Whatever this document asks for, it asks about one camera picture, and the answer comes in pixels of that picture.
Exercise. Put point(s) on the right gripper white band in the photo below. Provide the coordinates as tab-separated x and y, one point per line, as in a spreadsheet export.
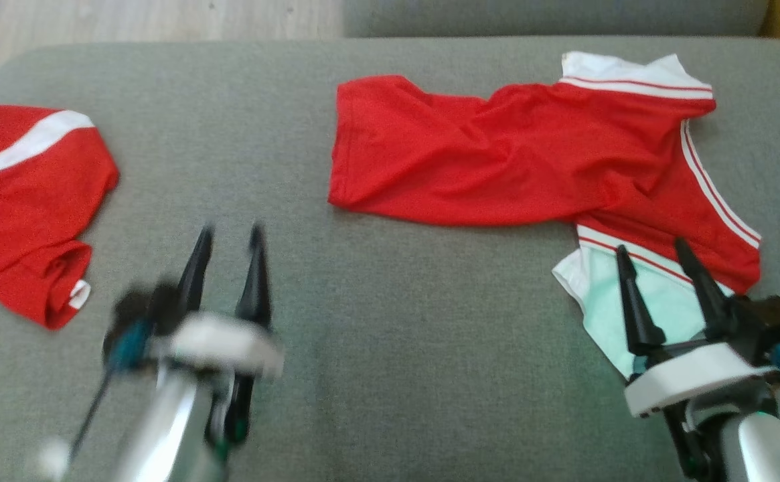
691	375

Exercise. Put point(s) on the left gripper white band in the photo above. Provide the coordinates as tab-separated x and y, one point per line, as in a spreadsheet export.
222	345

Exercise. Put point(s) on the red shorts with white stripe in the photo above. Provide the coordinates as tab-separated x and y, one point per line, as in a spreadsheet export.
21	201

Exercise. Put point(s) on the red shirt with white sleeves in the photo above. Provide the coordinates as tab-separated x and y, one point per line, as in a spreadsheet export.
497	154

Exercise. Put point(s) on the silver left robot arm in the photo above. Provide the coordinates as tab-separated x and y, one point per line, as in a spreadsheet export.
162	428

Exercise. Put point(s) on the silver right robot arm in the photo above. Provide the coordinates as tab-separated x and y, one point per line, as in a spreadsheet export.
758	448

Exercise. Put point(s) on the grey fabric ottoman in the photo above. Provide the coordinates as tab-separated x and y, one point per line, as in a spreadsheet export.
363	301

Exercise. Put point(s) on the grey fabric sofa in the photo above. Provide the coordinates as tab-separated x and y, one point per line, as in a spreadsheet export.
550	17

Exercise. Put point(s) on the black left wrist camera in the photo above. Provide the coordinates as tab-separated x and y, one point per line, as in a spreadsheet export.
142	308

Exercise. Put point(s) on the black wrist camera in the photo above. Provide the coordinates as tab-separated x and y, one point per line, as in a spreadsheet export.
774	321
142	308

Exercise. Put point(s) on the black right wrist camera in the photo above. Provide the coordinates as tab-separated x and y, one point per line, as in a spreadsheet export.
774	321

